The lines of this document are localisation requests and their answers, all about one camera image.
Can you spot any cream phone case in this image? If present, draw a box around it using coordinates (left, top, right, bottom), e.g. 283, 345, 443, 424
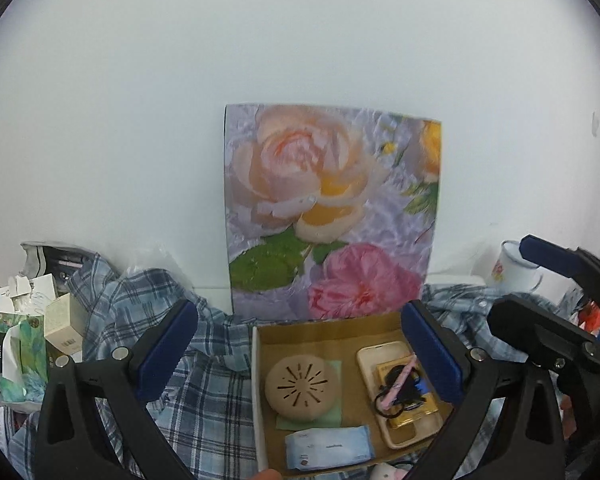
356, 340, 454, 451

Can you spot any floral canvas painting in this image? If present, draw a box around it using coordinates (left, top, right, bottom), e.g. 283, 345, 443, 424
223, 103, 443, 322

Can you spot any black and white bag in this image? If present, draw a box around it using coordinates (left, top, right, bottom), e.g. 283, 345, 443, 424
20, 241, 102, 282

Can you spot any person's right hand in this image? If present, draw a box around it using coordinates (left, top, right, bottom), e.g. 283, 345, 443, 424
561, 394, 579, 438

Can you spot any pile of white boxes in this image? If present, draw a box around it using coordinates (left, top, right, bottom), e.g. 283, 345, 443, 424
0, 274, 60, 322

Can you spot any green paper note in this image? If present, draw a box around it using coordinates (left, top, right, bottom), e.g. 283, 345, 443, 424
274, 359, 344, 432

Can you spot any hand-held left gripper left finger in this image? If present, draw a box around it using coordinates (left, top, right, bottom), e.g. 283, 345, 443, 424
32, 299, 199, 480

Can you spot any cardboard box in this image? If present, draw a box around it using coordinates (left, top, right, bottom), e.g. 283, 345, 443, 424
251, 310, 456, 477

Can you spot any green patterned tissue pack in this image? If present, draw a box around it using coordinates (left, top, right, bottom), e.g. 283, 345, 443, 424
0, 312, 49, 404

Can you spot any clear plastic bag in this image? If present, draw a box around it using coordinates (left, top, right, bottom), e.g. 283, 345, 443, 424
124, 244, 181, 282

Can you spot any blue plaid cloth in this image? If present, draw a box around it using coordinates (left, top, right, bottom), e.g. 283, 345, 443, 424
7, 252, 593, 480

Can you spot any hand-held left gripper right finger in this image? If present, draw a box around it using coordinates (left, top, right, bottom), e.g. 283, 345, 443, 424
401, 301, 566, 480

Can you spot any white enamel mug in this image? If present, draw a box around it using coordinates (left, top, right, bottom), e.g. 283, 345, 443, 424
488, 239, 544, 294

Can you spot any beige carton box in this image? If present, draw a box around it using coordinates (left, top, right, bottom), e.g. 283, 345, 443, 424
43, 292, 89, 357

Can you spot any yellow box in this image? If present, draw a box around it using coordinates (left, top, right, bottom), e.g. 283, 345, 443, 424
376, 360, 439, 429

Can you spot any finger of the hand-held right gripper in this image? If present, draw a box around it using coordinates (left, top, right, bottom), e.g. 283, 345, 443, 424
520, 234, 600, 312
487, 294, 600, 365

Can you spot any light blue tissue packet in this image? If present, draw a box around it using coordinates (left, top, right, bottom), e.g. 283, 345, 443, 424
284, 425, 377, 472

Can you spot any brown round perforated pad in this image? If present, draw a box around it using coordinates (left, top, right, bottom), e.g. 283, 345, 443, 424
264, 354, 339, 423

